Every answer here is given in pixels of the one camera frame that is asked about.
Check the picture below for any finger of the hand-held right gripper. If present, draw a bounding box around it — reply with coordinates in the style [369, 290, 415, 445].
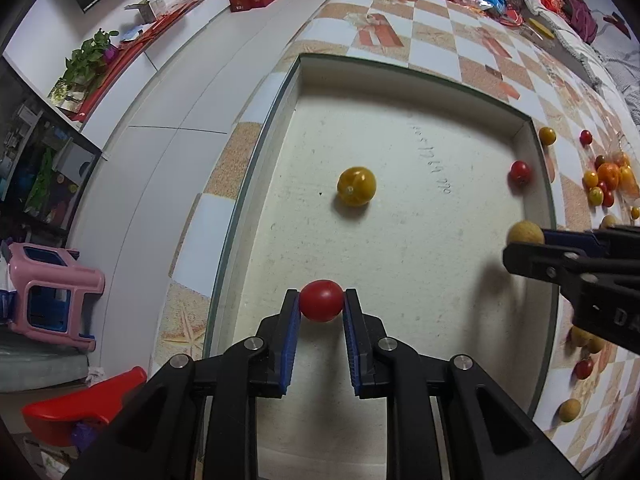
[502, 242, 601, 287]
[541, 228, 613, 257]

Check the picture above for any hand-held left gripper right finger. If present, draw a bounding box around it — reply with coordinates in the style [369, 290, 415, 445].
[342, 288, 582, 480]

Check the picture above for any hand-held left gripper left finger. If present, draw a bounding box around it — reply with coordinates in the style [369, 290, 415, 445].
[65, 288, 301, 480]

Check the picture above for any white foam box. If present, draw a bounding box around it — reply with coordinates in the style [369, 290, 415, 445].
[202, 52, 558, 426]

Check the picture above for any pile of small tomatoes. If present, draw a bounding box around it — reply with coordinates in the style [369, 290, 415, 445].
[581, 151, 640, 209]

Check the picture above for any grey sofa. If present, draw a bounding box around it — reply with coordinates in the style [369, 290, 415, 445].
[520, 0, 640, 123]

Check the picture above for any checked tablecloth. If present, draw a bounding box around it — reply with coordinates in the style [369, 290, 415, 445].
[150, 0, 640, 478]

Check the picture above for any red plastic stool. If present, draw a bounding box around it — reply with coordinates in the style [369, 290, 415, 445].
[22, 366, 149, 448]

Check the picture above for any purple cloth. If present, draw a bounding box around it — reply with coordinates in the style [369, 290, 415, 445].
[567, 0, 599, 45]

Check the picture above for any pink plastic stool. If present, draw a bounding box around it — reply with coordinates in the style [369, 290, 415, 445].
[7, 242, 106, 352]

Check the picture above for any dark storage shelf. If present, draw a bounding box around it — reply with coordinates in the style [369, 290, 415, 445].
[0, 57, 103, 246]

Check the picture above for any red cabinet top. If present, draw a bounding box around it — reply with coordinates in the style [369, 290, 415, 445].
[67, 0, 241, 123]

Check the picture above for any green potted plant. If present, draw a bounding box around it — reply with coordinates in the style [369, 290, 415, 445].
[49, 29, 122, 106]

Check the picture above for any white carton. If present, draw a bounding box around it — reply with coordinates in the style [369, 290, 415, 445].
[124, 0, 174, 24]

